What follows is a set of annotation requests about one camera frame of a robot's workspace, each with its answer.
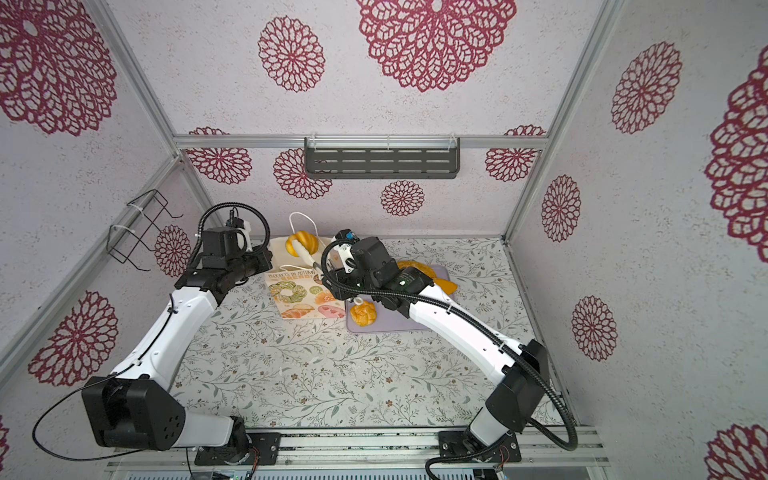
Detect lilac plastic tray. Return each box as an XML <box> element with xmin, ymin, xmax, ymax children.
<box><xmin>345</xmin><ymin>296</ymin><xmax>429</xmax><ymax>334</ymax></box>

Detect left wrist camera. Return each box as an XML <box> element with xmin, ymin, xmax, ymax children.
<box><xmin>199</xmin><ymin>227</ymin><xmax>249</xmax><ymax>270</ymax></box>

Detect round crusty yellow bread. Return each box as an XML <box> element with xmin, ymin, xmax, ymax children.
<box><xmin>397</xmin><ymin>260</ymin><xmax>438</xmax><ymax>279</ymax></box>

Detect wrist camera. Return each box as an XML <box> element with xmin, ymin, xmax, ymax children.
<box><xmin>332</xmin><ymin>229</ymin><xmax>400</xmax><ymax>290</ymax></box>
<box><xmin>199</xmin><ymin>227</ymin><xmax>249</xmax><ymax>270</ymax></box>

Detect knotted golden bun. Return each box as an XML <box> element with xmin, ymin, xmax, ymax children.
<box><xmin>350</xmin><ymin>301</ymin><xmax>378</xmax><ymax>328</ymax></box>

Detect grey wall shelf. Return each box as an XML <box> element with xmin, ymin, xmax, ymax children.
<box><xmin>304</xmin><ymin>137</ymin><xmax>461</xmax><ymax>180</ymax></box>

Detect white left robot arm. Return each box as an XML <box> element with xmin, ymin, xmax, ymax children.
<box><xmin>81</xmin><ymin>247</ymin><xmax>272</xmax><ymax>464</ymax></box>

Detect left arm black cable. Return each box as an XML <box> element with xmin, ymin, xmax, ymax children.
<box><xmin>31</xmin><ymin>296</ymin><xmax>199</xmax><ymax>463</ymax></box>

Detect orange oval bread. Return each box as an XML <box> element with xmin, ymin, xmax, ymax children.
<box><xmin>433</xmin><ymin>278</ymin><xmax>458</xmax><ymax>295</ymax></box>

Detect black wire wall rack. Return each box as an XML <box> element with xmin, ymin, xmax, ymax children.
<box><xmin>105</xmin><ymin>189</ymin><xmax>183</xmax><ymax>272</ymax></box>

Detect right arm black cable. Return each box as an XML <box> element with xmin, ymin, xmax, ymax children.
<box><xmin>319</xmin><ymin>239</ymin><xmax>580</xmax><ymax>480</ymax></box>

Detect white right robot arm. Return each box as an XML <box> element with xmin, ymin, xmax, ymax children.
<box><xmin>321</xmin><ymin>260</ymin><xmax>552</xmax><ymax>463</ymax></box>

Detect printed white paper bag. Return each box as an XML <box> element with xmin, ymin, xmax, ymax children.
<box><xmin>265</xmin><ymin>211</ymin><xmax>346</xmax><ymax>321</ymax></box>

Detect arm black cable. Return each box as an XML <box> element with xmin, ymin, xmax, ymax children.
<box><xmin>319</xmin><ymin>239</ymin><xmax>580</xmax><ymax>480</ymax></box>
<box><xmin>31</xmin><ymin>296</ymin><xmax>199</xmax><ymax>463</ymax></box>

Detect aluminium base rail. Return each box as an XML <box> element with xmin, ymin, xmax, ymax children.
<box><xmin>104</xmin><ymin>427</ymin><xmax>610</xmax><ymax>479</ymax></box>

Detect orange shell bread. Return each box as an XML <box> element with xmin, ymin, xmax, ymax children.
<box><xmin>285</xmin><ymin>230</ymin><xmax>320</xmax><ymax>257</ymax></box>

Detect cream bread tongs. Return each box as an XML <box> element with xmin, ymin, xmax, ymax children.
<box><xmin>291</xmin><ymin>239</ymin><xmax>323</xmax><ymax>279</ymax></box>

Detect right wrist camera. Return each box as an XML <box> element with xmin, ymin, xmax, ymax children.
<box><xmin>332</xmin><ymin>229</ymin><xmax>400</xmax><ymax>290</ymax></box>

